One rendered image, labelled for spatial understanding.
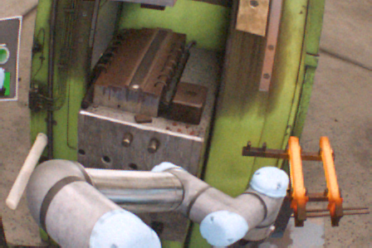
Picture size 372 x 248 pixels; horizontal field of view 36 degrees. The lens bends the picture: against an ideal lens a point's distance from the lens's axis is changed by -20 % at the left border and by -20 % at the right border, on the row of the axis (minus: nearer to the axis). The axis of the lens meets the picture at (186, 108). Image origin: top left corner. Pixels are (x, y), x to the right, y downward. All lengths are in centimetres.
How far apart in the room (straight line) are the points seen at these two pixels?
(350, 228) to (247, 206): 207
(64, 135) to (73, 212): 153
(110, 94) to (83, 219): 123
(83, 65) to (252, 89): 53
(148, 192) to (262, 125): 110
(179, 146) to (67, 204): 118
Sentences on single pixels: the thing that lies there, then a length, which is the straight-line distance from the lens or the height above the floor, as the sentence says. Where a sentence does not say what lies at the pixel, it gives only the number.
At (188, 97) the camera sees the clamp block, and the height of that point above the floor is 98.
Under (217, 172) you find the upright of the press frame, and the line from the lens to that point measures 227.
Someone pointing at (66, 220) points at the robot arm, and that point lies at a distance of 83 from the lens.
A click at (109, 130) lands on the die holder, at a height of 87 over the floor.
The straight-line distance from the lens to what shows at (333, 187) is 182.
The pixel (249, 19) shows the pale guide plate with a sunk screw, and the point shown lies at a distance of 197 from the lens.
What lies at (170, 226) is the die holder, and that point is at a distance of 219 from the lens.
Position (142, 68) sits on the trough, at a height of 99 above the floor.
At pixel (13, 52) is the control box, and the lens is 198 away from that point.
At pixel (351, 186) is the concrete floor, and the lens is 352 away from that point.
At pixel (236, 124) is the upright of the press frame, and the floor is 86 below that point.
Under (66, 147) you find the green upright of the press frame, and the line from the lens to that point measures 237.
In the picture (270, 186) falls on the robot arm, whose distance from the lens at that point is 120.
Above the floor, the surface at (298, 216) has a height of 95.
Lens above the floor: 200
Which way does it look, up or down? 31 degrees down
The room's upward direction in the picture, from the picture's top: 9 degrees clockwise
